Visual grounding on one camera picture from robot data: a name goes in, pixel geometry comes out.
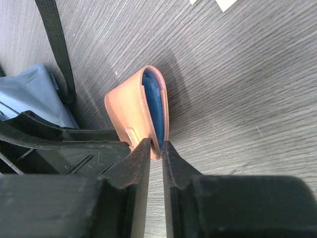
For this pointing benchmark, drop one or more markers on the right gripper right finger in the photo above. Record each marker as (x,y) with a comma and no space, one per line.
(207,206)

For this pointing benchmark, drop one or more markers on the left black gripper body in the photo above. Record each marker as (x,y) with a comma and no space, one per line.
(32,145)

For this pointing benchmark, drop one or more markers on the patterned white placemat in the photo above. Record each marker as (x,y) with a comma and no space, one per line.
(222,5)

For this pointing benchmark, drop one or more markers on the light blue backpack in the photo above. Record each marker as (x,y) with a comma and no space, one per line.
(36,89)

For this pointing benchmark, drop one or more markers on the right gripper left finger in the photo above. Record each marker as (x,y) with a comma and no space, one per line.
(111,205)

